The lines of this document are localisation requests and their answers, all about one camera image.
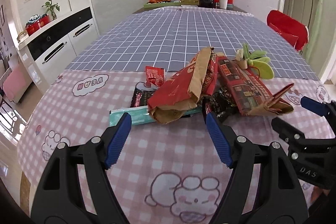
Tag red brown paper bag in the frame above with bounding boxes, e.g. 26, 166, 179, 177
147, 47, 218, 124

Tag red round tin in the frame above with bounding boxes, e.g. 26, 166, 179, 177
26, 14, 51, 36

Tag potted green plant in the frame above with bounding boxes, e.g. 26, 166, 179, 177
42, 0, 60, 20

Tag grey grid tablecloth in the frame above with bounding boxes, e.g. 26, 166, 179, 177
68, 7, 317, 80

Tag beige sofa pink blanket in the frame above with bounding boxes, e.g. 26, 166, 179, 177
1, 64, 33, 103

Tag white paper cup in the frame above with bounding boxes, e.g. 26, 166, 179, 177
219, 0, 228, 10

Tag white black sideboard cabinet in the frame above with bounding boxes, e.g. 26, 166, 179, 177
18, 7, 98, 94

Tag small red snack packet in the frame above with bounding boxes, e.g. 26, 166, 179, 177
145, 66, 165, 88

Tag black red snack wrapper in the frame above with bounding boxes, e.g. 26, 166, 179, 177
130, 82, 158, 107

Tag red chair cover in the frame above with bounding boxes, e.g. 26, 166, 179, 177
266, 10, 309, 52

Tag teal long wrapper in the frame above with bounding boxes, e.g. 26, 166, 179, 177
109, 106, 201, 126

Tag green plush leaf toy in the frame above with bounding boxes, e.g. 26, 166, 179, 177
235, 44, 274, 80

